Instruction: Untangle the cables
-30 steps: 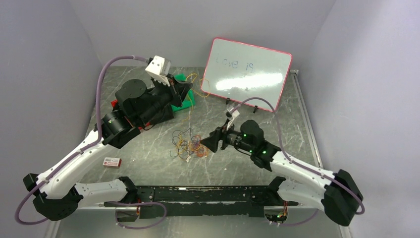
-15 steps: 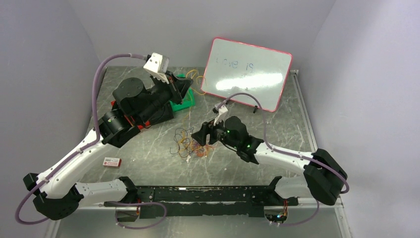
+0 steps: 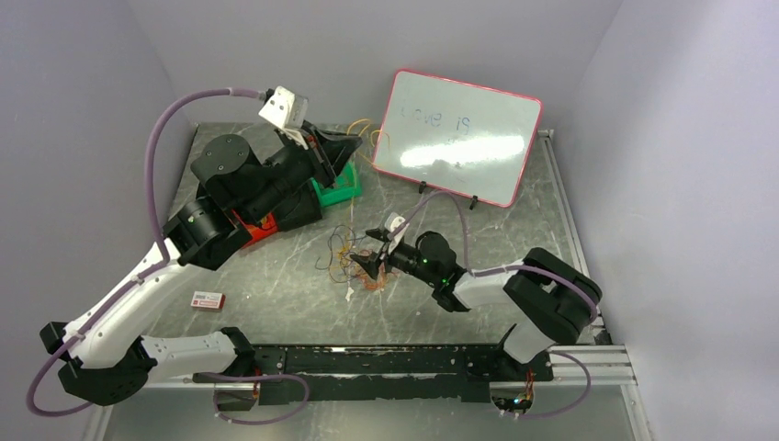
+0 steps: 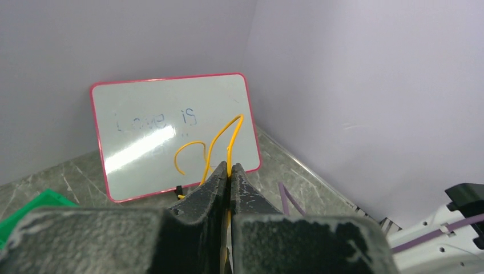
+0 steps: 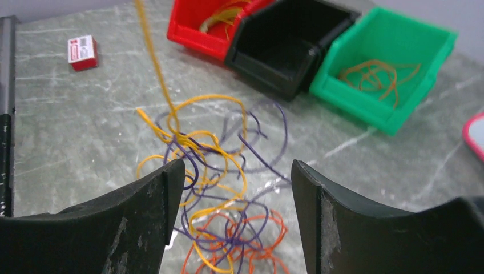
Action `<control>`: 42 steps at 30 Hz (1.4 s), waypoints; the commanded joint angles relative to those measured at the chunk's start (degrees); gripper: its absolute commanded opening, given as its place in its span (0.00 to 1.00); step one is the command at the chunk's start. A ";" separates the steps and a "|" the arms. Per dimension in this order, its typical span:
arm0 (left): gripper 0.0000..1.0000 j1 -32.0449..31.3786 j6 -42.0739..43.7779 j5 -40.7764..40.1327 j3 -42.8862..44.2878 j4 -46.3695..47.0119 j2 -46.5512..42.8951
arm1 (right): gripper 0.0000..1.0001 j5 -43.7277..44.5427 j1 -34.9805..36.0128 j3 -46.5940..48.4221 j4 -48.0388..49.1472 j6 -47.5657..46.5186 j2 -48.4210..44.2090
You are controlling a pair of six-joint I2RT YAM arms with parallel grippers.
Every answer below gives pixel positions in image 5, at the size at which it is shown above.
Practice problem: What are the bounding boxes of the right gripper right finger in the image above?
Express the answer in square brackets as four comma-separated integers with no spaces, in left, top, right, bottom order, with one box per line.
[291,160,483,274]

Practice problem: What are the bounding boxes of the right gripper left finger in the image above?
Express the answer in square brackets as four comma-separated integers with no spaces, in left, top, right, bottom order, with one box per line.
[1,160,185,273]

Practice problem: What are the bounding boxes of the purple cables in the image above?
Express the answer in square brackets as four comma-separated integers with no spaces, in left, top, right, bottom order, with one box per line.
[154,99,293,274]

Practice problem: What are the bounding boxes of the orange cables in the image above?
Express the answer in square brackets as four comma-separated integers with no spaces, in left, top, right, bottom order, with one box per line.
[181,210,289,274]

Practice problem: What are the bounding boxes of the orange cable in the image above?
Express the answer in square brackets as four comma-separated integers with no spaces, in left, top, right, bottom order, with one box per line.
[337,59,423,110]

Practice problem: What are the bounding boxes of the pink framed whiteboard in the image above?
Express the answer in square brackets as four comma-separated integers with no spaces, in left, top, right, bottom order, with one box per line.
[462,112,483,163]

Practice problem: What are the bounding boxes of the green plastic bin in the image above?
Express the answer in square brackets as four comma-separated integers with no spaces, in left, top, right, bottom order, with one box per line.
[309,7,458,135]

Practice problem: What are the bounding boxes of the small red white box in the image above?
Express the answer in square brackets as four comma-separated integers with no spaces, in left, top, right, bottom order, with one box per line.
[67,35,99,71]

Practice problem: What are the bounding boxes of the black plastic bin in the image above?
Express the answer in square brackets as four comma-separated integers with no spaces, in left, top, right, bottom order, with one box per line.
[224,1,361,100]

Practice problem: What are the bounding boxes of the red plastic bin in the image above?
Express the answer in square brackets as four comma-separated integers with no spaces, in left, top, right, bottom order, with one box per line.
[167,0,273,61]

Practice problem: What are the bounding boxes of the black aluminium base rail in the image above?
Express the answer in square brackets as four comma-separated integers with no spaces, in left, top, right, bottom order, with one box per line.
[1,15,18,217]

